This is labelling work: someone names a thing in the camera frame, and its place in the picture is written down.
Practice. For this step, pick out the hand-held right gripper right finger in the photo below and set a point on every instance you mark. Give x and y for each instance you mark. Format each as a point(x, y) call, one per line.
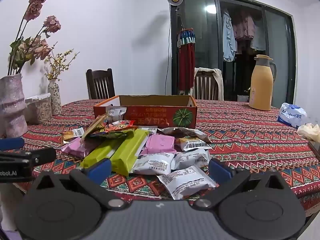
point(220, 171)

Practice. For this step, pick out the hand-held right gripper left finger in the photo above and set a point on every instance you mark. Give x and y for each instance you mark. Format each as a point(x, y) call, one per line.
point(100, 171)

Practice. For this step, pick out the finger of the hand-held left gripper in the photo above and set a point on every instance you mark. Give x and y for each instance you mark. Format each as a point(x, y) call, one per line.
point(42, 156)
point(11, 143)

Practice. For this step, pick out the red cardboard box pumpkin print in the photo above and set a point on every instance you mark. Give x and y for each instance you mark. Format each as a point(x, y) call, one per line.
point(150, 116)

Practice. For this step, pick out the white snack packet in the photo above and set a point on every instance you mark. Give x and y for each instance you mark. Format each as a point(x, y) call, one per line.
point(192, 158)
point(153, 163)
point(185, 182)

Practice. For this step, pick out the purple pink snack packet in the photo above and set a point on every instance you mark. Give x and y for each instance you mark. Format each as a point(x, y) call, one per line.
point(75, 147)

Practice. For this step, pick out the brown packet white label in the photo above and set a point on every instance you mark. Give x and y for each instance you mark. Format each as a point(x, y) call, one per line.
point(195, 145)

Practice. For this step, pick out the small orange snack packet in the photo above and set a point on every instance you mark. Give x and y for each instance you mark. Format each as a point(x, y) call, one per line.
point(72, 133)

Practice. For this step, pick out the pink textured vase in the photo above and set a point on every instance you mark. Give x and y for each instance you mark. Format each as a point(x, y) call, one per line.
point(12, 105)

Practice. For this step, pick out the red colourful snack packet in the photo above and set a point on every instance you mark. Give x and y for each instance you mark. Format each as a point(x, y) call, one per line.
point(112, 130)

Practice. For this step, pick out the yellow brown snack packet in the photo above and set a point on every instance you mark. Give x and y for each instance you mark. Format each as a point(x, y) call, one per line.
point(96, 125)

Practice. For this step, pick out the crumpled brown silver packet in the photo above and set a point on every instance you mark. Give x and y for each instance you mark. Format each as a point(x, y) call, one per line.
point(180, 132)

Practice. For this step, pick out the silver snack packet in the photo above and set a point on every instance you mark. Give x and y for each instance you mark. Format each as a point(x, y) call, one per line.
point(115, 113)

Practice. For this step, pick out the small speckled vase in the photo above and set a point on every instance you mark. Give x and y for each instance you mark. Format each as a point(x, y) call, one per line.
point(55, 97)

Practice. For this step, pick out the white plant pot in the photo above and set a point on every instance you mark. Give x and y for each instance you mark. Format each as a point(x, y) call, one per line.
point(242, 98)

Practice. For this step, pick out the yellow flower sprigs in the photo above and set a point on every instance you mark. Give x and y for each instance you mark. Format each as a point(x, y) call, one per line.
point(53, 73)

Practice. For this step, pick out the brown wooden chair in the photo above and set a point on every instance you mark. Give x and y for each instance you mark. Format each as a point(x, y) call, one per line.
point(203, 85)

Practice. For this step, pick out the wooden chair with cloth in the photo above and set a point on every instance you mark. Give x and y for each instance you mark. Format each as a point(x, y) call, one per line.
point(218, 80)

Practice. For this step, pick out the white blue tissue pack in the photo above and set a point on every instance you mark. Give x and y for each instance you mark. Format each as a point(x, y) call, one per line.
point(292, 115)

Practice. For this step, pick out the yellow thermos jug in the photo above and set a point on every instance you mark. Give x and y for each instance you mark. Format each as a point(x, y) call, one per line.
point(261, 87)

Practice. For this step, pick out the dark wooden chair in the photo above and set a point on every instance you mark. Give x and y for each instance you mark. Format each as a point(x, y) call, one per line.
point(100, 73)

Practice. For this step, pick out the red hanging tassel bundle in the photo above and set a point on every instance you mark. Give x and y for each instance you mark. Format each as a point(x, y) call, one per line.
point(186, 62)

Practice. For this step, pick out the light blue hanging shirt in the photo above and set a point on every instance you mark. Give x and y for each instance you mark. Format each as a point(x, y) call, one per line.
point(228, 37)

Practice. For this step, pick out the pale hanging garment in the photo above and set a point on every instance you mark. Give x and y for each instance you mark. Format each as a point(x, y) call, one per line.
point(257, 37)

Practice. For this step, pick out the dark framed sliding glass door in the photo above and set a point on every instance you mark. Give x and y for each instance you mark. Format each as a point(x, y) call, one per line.
point(200, 30)

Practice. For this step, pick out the pink hanging garment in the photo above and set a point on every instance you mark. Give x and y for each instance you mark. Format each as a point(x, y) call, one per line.
point(243, 27)

